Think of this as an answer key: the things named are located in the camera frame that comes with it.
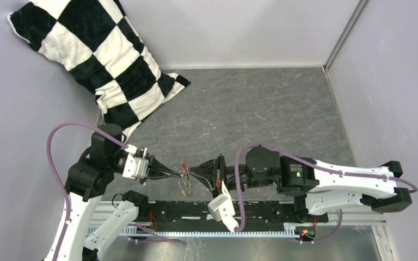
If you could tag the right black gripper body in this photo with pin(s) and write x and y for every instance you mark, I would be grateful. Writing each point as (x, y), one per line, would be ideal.
(221, 172)

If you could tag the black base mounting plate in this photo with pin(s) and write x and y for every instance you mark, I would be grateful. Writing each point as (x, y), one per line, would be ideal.
(194, 216)

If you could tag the black white checkered cloth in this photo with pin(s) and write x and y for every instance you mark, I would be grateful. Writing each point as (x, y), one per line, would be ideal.
(98, 46)

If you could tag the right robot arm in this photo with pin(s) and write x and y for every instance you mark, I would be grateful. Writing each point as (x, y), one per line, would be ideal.
(317, 187)

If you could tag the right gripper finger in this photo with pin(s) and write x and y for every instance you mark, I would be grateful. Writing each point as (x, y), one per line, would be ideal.
(206, 169)
(208, 184)

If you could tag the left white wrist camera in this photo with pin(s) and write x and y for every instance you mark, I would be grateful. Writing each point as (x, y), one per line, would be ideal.
(136, 164)

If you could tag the corner aluminium profile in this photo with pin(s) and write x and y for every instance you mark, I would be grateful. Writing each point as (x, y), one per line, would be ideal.
(346, 32)

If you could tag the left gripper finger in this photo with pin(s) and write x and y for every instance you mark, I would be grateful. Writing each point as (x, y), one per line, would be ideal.
(161, 169)
(162, 175)

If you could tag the aluminium frame rail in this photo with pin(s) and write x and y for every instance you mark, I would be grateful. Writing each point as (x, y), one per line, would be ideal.
(105, 209)

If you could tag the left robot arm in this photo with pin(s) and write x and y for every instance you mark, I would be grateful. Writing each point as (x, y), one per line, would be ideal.
(86, 183)

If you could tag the keyring loop with red tag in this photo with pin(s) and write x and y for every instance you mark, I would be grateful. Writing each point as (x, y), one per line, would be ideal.
(185, 183)

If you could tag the toothed cable duct strip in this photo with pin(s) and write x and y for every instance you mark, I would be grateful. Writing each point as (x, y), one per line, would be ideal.
(288, 232)

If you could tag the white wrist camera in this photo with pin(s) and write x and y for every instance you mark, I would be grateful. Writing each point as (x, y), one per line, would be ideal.
(222, 209)
(136, 164)

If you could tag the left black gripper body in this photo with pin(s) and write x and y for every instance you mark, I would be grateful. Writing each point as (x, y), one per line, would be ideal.
(145, 153)

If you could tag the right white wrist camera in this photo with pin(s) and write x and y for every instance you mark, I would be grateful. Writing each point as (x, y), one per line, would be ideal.
(222, 209)

